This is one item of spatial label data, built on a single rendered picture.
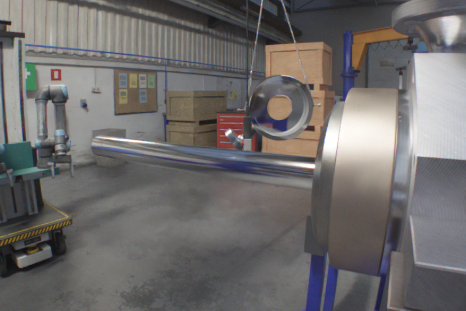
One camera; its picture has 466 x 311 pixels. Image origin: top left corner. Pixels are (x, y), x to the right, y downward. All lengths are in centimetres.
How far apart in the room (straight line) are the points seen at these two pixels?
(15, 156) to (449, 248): 257
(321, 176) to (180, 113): 519
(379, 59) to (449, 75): 1345
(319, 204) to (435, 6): 36
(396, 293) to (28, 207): 265
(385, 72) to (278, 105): 939
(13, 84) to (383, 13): 1349
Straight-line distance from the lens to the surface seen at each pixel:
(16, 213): 279
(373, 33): 788
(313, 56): 483
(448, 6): 53
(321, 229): 53
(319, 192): 50
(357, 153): 47
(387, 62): 1390
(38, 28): 570
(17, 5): 561
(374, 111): 51
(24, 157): 263
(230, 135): 163
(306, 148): 481
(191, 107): 541
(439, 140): 41
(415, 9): 55
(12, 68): 268
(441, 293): 32
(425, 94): 46
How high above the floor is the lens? 125
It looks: 8 degrees down
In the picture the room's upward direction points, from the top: straight up
